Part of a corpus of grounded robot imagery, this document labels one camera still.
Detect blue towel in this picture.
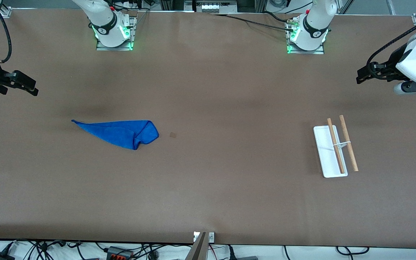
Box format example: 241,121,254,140
71,119,160,151

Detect white rack with wooden rods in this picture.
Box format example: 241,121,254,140
313,114,359,178

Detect black power adapter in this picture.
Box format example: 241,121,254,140
0,241,16,260

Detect black power strip orange switches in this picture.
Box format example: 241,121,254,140
106,246,135,260

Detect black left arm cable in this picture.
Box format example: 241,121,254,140
366,14,416,72

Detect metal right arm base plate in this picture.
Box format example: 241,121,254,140
96,16,137,51

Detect black cable on table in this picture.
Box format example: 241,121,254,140
211,13,296,33

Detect looped black cable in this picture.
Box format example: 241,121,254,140
336,246,370,256

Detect silver pole bracket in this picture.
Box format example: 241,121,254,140
194,231,215,243

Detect grey camera pole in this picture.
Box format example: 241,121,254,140
185,232,209,260

